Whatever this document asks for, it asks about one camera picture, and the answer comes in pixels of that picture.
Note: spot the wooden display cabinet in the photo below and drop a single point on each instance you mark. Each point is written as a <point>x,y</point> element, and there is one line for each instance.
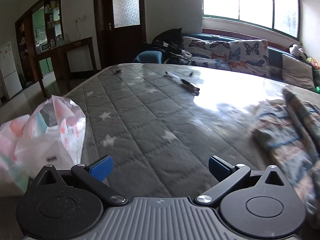
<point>27,30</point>

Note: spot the white fridge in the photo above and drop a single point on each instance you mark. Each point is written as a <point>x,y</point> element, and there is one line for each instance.
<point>10,72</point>

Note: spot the white pink plastic bag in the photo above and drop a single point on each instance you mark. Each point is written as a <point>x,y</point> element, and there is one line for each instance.
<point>7,140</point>
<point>62,130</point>

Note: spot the group of small plush toys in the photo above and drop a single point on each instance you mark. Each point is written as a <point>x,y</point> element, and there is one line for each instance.
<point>312,62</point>

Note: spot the flat butterfly print cushion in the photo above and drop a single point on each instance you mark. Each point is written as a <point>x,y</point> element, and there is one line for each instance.
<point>207,63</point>

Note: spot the dark clothes pile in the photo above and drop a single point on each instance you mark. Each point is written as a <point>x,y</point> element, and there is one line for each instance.
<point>170,55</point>

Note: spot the large butterfly print cushion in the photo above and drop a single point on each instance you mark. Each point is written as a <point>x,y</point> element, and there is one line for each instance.
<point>250,56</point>

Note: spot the brown door with frosted glass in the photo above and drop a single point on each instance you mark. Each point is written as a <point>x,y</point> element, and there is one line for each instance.
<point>125,37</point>

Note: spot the striped blue beige garment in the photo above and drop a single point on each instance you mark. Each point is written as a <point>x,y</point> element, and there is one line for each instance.
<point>287,135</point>

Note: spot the grey pillow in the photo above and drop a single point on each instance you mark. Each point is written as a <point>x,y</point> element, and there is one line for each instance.
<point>297,71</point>

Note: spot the dark wooden desk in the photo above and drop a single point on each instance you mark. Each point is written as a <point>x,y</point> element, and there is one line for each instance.
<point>75,43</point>

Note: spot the black marker pen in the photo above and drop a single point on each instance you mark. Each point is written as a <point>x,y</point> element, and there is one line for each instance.
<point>190,86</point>

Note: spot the small black clip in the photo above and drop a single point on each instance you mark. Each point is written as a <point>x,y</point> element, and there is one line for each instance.
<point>118,71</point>

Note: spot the group of small bottles boxes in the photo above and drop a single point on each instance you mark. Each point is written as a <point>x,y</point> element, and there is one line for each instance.
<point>53,6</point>

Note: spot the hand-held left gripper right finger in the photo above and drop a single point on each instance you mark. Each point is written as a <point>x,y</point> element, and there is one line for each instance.
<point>218,166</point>

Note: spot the green framed window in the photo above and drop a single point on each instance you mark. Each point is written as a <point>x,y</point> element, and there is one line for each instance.
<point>250,2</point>

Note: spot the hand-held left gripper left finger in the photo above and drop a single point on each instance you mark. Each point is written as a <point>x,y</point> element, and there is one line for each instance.
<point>101,167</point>

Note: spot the wide butterfly print cushion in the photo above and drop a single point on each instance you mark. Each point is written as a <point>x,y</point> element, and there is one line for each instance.
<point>207,45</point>

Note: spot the black bag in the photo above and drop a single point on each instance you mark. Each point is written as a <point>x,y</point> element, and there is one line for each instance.
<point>171,36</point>

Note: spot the blue sofa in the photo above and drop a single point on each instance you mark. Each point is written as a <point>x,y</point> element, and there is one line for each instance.
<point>150,56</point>

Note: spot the black white plush toy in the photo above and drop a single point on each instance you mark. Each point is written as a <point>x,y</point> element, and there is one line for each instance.
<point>296,50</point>

